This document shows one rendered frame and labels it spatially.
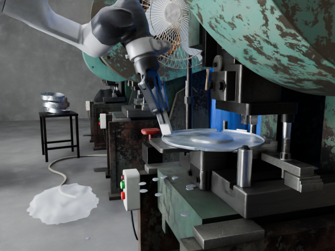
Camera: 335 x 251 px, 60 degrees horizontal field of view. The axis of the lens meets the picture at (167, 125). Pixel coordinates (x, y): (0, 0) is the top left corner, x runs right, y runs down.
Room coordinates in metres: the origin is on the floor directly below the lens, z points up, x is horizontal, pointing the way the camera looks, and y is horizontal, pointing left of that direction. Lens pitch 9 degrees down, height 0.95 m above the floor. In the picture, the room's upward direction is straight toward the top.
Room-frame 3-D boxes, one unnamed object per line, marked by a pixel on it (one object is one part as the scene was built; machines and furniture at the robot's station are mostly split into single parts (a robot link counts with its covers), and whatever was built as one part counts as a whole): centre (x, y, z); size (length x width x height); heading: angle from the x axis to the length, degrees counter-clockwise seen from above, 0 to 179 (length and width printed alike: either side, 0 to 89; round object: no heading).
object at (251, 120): (0.86, -0.24, 0.84); 0.05 x 0.03 x 0.04; 17
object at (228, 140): (0.82, -0.13, 0.78); 0.29 x 0.29 x 0.01
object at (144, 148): (1.09, 0.06, 0.62); 0.10 x 0.06 x 0.20; 17
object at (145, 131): (1.11, 0.06, 0.72); 0.07 x 0.06 x 0.08; 107
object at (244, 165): (0.66, -0.18, 0.75); 0.03 x 0.03 x 0.10; 17
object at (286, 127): (0.80, -0.33, 0.81); 0.02 x 0.02 x 0.14
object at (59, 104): (3.54, 1.35, 0.40); 0.45 x 0.40 x 0.79; 29
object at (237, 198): (0.86, -0.25, 0.68); 0.45 x 0.30 x 0.06; 17
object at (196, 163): (0.81, -0.08, 0.72); 0.25 x 0.14 x 0.14; 107
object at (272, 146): (0.86, -0.25, 0.76); 0.15 x 0.09 x 0.05; 17
